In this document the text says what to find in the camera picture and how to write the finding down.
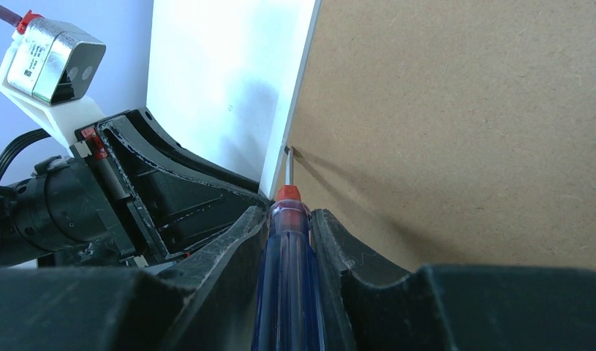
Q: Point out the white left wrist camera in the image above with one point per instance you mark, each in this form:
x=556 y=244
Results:
x=46 y=72

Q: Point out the brown frame backing board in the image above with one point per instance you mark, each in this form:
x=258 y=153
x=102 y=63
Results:
x=454 y=131

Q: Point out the white picture frame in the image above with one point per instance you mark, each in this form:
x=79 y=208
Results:
x=298 y=24

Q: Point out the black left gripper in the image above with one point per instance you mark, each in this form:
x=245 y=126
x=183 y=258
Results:
x=149 y=200

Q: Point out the blue red screwdriver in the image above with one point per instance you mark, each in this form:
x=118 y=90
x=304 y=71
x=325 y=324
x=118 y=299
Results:
x=289 y=309

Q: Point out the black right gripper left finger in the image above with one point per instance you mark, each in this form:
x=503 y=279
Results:
x=205 y=302

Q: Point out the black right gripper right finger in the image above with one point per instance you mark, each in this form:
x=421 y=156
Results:
x=370 y=303

